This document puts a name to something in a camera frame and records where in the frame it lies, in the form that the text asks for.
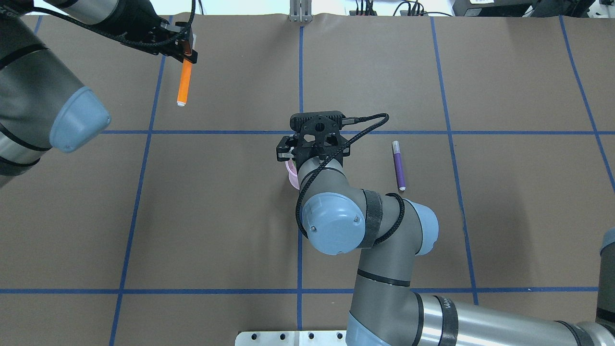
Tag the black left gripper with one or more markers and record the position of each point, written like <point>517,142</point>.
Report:
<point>136,20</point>

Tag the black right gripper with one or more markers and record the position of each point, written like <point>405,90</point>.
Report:
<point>285,147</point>

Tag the orange highlighter pen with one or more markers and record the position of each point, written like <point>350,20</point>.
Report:
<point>184,85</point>

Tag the purple highlighter pen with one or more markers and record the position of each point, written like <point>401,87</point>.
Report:
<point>398,166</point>

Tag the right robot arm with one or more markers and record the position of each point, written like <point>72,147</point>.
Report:
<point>408,269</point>

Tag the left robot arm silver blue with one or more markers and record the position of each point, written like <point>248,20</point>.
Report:
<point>43,104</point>

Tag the pink mesh pen holder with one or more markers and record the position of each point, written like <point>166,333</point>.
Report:
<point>292,174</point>

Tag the brown paper table mat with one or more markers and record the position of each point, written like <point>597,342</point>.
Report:
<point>68,226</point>

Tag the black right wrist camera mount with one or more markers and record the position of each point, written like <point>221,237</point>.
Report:
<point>312,125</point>

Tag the aluminium frame post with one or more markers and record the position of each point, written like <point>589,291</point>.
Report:
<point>300,11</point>

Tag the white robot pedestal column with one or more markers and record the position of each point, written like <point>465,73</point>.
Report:
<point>292,338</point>

